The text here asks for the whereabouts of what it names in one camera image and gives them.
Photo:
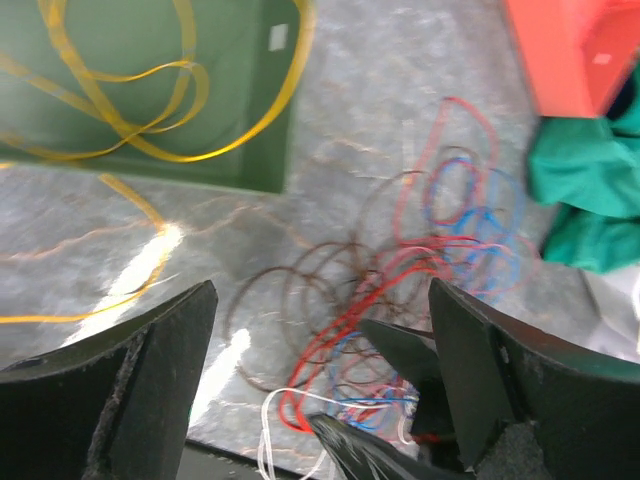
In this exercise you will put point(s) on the green jacket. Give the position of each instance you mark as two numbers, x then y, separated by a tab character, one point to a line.
589	168

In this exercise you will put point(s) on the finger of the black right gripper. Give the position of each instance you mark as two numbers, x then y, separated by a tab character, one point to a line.
360	455
411	353

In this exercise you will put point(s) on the green plastic tray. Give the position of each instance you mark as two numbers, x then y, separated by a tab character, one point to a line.
188	91

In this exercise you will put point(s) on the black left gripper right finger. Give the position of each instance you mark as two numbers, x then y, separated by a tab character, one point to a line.
499	371

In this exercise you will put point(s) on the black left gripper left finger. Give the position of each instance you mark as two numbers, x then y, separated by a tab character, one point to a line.
114	405

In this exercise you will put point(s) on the orange plastic tray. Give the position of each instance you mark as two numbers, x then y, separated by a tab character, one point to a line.
576	54

